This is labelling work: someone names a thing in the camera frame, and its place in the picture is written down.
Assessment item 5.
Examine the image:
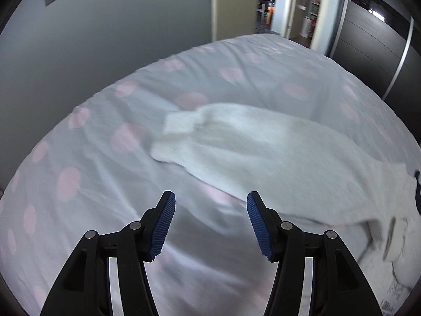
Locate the light grey printed sweatshirt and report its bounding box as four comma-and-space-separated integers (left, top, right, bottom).
151, 103, 420, 315

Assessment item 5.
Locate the grey pink-dotted bed sheet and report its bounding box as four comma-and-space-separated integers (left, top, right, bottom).
1, 35, 420, 315

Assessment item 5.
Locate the black sliding wardrobe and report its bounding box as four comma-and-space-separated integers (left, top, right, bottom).
333, 0, 420, 136

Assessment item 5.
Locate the cream room door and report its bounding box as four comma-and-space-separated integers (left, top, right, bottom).
211, 0, 258, 41

